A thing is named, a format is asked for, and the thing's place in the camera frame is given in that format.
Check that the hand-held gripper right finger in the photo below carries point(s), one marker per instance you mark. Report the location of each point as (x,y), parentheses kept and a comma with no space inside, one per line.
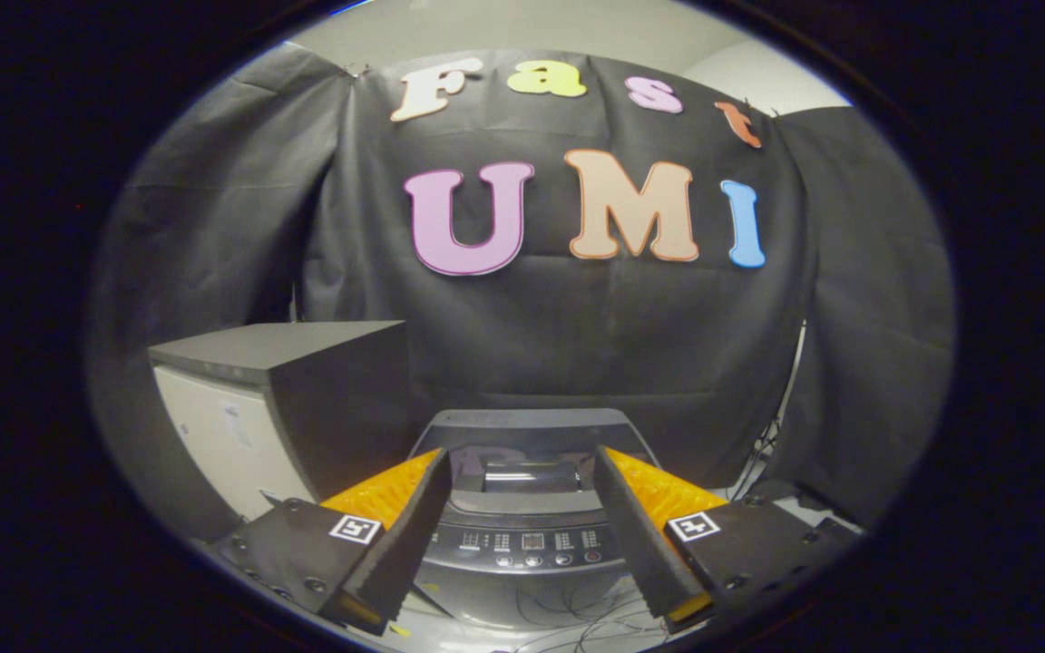
(636,544)

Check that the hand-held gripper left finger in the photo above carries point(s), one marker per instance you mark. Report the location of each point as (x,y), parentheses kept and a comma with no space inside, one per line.
(395,553)

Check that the grey washing machine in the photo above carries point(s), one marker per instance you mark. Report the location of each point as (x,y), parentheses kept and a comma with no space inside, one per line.
(522,589)

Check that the dark washing machine lid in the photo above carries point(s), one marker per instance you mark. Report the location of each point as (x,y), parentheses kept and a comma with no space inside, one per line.
(532,426)

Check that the grey and white cabinet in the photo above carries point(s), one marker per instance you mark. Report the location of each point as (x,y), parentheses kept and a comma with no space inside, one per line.
(341,399)

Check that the black backdrop cloth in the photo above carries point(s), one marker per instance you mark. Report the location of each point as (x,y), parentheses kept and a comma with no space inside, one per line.
(541,336)

